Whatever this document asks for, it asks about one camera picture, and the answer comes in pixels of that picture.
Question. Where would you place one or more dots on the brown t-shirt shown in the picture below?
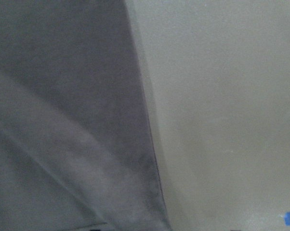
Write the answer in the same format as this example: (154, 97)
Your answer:
(76, 150)

